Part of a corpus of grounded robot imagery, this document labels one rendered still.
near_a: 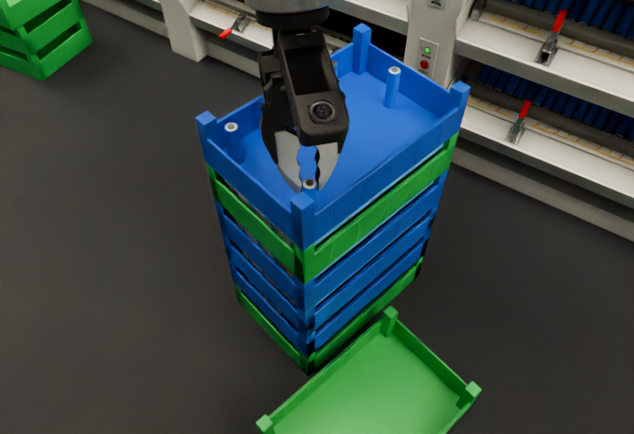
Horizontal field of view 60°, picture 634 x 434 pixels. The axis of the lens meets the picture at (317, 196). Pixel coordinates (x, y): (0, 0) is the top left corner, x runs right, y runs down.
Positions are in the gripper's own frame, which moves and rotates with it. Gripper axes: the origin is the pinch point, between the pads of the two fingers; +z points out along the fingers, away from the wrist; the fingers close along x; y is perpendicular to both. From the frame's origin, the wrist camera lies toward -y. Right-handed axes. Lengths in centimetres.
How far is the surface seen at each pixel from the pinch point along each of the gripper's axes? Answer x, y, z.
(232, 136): 7.6, 10.4, -2.1
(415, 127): -18.0, 13.4, 2.9
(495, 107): -47, 42, 19
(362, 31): -13.5, 24.4, -8.0
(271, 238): 5.0, 3.7, 9.9
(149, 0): 22, 104, 6
